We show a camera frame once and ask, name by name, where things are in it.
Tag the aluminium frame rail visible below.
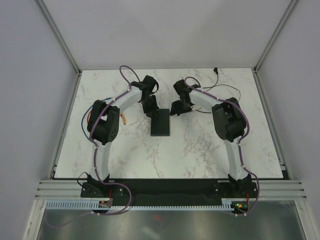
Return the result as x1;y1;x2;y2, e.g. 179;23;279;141
35;179;307;200

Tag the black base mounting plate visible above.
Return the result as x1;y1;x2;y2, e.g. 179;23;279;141
83;178;258;206

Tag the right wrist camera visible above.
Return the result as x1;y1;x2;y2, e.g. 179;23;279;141
173;79;201;96

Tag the black power cord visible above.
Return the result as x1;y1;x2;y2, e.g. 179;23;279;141
194;67;241;115

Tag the white slotted cable duct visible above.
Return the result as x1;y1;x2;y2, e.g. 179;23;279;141
44;198;247;212

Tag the black network switch box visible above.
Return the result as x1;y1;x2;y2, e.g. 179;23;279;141
150;108;171;137

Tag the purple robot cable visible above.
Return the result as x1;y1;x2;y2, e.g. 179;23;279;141
184;76;263;218
43;65;143;229

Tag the blue ethernet cable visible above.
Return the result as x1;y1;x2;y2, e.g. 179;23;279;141
80;96;113;141

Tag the aluminium corner post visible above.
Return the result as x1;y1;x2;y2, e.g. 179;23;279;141
252;0;300;74
35;0;82;76

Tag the right aluminium corner post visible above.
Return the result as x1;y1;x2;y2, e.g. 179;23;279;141
252;0;300;74

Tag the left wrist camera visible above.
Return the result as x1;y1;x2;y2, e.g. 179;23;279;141
142;75;159;94

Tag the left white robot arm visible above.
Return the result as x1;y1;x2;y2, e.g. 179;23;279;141
80;75;160;198

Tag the red ethernet cable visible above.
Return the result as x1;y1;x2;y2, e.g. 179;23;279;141
86;107;95;130

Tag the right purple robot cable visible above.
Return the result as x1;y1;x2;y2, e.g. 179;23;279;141
184;76;263;218

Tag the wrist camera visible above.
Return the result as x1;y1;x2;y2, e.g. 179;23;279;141
142;75;159;94
173;79;201;96

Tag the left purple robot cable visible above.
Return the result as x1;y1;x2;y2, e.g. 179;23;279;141
43;65;143;229

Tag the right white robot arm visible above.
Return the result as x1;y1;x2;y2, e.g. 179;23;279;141
170;84;252;197

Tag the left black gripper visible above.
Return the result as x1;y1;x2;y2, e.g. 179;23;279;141
140;95;159;121

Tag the left aluminium corner post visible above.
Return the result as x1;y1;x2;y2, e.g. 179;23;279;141
35;0;82;76

